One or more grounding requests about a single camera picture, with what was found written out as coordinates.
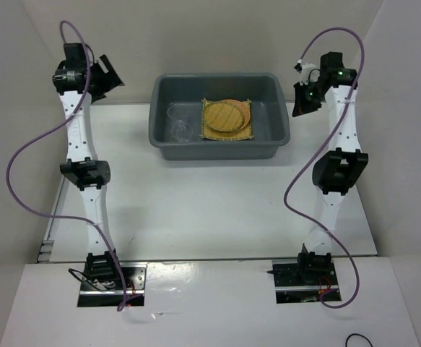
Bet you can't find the round orange woven tray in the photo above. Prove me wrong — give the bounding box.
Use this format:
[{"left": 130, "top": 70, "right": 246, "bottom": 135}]
[{"left": 227, "top": 99, "right": 251, "bottom": 129}]

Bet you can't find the clear glass bowl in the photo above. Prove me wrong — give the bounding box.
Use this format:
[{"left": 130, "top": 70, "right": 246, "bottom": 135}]
[{"left": 171, "top": 120, "right": 194, "bottom": 142}]

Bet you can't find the round green-rimmed bamboo tray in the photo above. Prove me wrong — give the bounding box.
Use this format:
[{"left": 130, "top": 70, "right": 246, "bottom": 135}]
[{"left": 203, "top": 101, "right": 245, "bottom": 132}]

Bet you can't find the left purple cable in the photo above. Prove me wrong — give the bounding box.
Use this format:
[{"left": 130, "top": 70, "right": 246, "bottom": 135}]
[{"left": 6, "top": 20, "right": 142, "bottom": 311}]

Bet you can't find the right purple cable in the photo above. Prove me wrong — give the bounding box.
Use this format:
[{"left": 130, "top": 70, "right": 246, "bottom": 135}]
[{"left": 283, "top": 27, "right": 366, "bottom": 309}]

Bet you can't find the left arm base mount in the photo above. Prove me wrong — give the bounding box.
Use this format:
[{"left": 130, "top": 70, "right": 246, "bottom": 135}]
[{"left": 69, "top": 262, "right": 148, "bottom": 308}]

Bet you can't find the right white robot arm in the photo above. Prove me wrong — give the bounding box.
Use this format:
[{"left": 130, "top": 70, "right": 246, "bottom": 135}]
[{"left": 292, "top": 52, "right": 368, "bottom": 285}]

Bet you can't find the black cable loop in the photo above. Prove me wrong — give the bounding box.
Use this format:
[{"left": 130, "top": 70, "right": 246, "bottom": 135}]
[{"left": 345, "top": 333, "right": 375, "bottom": 347}]

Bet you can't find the aluminium table edge rail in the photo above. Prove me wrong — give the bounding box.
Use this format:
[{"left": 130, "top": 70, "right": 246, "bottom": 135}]
[{"left": 36, "top": 103, "right": 92, "bottom": 263}]

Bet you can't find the purple cable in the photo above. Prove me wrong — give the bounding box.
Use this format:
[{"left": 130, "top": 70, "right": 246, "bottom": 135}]
[
  {"left": 6, "top": 20, "right": 142, "bottom": 311},
  {"left": 283, "top": 27, "right": 366, "bottom": 309}
]

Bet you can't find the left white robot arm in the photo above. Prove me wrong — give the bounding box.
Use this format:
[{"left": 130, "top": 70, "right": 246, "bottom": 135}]
[{"left": 53, "top": 43, "right": 124, "bottom": 289}]

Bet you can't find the square bamboo mat tray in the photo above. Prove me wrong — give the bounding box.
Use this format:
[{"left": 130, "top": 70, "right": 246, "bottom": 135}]
[{"left": 201, "top": 98, "right": 253, "bottom": 141}]

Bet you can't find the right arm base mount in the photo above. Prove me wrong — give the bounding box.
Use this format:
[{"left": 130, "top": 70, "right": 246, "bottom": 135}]
[{"left": 267, "top": 259, "right": 342, "bottom": 304}]

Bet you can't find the grey plastic bin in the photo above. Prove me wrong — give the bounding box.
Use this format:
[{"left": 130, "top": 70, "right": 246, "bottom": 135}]
[{"left": 148, "top": 72, "right": 290, "bottom": 160}]

